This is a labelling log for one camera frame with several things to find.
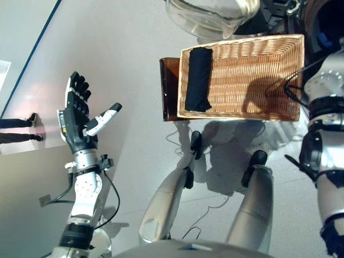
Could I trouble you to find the grey robot torso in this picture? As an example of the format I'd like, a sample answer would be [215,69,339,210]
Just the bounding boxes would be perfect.
[112,239,275,258]

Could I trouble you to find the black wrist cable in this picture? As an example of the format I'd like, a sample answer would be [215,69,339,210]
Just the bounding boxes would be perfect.
[46,170,121,232]
[283,55,328,103]

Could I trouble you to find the bystander in dark trousers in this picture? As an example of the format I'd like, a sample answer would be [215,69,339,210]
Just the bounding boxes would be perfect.
[0,112,45,145]

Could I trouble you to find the silver left robot leg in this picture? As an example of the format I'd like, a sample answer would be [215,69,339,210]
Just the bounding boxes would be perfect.
[139,130,203,244]

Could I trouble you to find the round black washer door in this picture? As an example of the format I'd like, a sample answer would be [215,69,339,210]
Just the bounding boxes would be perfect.
[164,0,290,40]

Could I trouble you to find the grey floor outlet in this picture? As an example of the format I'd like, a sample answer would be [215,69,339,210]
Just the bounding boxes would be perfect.
[38,193,53,207]

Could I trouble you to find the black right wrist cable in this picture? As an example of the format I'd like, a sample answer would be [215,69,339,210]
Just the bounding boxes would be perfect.
[283,55,328,103]

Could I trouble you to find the brown translucent stool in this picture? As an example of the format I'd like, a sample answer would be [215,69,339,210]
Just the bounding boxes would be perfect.
[159,56,181,123]

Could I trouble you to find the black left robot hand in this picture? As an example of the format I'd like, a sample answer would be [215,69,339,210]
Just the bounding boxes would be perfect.
[56,70,123,156]

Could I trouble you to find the rectangular wicker laundry basket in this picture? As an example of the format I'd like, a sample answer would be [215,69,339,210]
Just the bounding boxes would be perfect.
[176,33,305,123]

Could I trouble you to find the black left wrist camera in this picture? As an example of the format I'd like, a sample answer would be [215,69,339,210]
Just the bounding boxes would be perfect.
[99,154,114,172]

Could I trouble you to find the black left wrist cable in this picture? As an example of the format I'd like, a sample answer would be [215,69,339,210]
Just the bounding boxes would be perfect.
[46,170,121,232]

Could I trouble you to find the grey front-load washing machine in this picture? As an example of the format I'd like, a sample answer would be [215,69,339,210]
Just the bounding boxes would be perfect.
[233,0,344,69]

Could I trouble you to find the thin floor cable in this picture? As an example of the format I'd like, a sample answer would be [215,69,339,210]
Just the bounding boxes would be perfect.
[164,121,232,240]

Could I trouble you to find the black rolled garment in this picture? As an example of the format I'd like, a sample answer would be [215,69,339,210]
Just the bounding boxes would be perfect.
[184,47,214,113]

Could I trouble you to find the silver right robot leg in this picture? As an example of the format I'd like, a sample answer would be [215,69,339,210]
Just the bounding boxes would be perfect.
[225,149,275,254]

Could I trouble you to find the silver robot leg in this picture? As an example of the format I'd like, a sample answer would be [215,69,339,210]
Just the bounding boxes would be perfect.
[225,149,275,254]
[139,130,203,244]

